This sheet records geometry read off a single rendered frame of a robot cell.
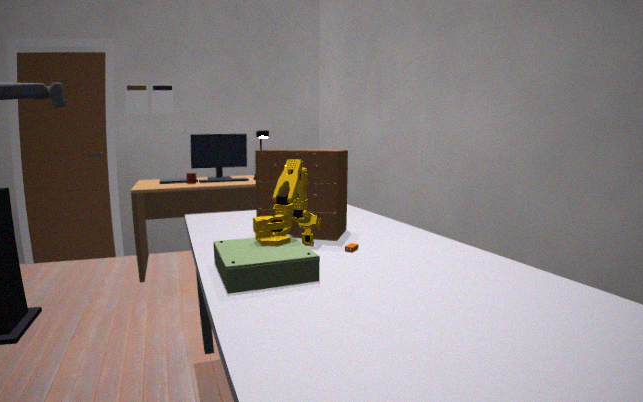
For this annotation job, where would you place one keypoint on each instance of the dark brown chest of drawers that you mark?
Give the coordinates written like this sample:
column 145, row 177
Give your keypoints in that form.
column 341, row 189

